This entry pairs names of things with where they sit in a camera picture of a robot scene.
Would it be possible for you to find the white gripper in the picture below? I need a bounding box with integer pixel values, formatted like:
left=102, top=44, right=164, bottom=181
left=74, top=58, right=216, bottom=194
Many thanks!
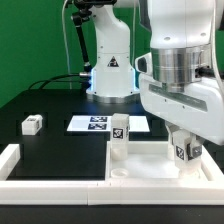
left=135, top=53, right=224, bottom=160

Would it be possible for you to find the white square tabletop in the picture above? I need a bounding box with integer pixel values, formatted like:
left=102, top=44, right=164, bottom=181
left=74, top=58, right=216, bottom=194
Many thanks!
left=106, top=141, right=224, bottom=182

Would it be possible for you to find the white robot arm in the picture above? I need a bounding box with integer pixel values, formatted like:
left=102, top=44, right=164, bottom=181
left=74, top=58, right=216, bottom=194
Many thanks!
left=136, top=0, right=224, bottom=161

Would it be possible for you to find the white U-shaped fence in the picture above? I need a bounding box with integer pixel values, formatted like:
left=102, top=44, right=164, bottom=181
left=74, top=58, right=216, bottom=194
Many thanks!
left=0, top=144, right=224, bottom=205

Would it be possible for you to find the white marker sheet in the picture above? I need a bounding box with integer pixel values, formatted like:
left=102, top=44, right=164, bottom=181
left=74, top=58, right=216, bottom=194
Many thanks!
left=67, top=115, right=150, bottom=132

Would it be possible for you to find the black cable bundle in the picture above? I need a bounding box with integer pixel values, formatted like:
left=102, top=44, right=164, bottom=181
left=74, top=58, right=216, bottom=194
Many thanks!
left=27, top=73, right=91, bottom=91

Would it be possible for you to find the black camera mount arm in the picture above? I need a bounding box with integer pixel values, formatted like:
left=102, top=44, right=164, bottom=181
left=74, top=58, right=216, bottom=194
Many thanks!
left=71, top=0, right=117, bottom=72

